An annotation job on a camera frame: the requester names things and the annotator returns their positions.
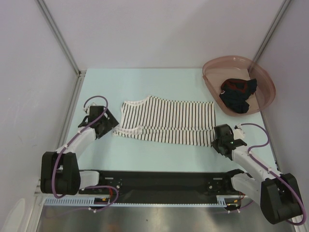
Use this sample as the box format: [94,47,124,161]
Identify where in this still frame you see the black white striped tank top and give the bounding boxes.
[113,96,216,147]

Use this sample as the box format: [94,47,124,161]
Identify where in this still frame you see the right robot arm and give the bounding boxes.
[211,124,307,226]

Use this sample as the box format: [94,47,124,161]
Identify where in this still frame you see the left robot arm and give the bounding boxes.
[40,105,119,198]

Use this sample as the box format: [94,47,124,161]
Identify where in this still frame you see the dark navy red tank top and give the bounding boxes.
[219,78,257,114]

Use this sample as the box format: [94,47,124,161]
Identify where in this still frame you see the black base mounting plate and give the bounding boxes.
[79,169,244,205]

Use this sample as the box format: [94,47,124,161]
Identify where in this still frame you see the brown translucent plastic basin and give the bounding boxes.
[202,56,276,116]

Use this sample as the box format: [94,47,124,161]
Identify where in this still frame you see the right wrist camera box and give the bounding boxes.
[233,124,245,140]

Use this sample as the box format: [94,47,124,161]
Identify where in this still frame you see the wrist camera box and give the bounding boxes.
[83,104,93,114]
[233,124,245,140]

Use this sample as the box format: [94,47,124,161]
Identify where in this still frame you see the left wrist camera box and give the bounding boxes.
[83,104,93,114]

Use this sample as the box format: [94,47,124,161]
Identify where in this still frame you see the left aluminium frame post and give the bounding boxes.
[35,0,81,76]

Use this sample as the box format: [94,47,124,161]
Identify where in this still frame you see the aluminium frame post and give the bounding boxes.
[253,0,294,63]
[35,0,81,76]

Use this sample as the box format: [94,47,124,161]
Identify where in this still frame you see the right slotted cable duct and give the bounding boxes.
[216,195,244,207]

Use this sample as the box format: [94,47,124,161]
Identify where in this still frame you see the slotted cable duct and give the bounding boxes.
[44,197,111,207]
[216,195,244,207]

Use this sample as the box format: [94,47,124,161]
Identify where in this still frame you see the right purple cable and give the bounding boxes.
[226,123,305,227]

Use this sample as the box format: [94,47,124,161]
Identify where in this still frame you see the left slotted cable duct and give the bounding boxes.
[44,197,111,207]

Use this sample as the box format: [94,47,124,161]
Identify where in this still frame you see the right aluminium frame post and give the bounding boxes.
[253,0,294,63]

